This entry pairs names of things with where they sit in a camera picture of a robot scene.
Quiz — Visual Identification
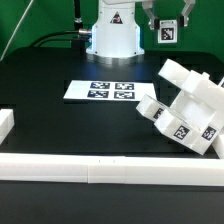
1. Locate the white tagged cube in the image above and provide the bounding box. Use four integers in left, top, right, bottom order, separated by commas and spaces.
158, 20, 178, 44

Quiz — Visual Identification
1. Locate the white chair seat block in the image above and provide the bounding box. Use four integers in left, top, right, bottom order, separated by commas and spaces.
170, 90, 224, 132

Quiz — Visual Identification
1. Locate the white chair back frame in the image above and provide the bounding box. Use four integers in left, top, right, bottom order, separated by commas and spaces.
159, 59, 224, 112

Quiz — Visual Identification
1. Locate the white U-shaped fence frame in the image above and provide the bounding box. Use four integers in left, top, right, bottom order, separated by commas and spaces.
0, 108, 224, 187

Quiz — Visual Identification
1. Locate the black pole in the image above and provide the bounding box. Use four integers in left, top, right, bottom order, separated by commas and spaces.
74, 0, 83, 30

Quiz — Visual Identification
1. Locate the white cable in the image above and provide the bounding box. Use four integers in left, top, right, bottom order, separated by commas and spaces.
0, 0, 36, 61

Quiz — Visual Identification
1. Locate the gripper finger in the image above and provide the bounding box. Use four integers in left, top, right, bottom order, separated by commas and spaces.
142, 0, 160, 30
178, 0, 196, 27

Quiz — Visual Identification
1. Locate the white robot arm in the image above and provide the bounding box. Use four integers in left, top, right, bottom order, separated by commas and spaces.
86, 0, 196, 65

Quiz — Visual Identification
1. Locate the white marker base sheet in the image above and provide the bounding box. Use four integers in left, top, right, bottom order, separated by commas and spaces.
64, 80, 156, 101

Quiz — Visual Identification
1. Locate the black cable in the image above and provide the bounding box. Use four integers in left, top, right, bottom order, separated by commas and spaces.
29, 30, 92, 48

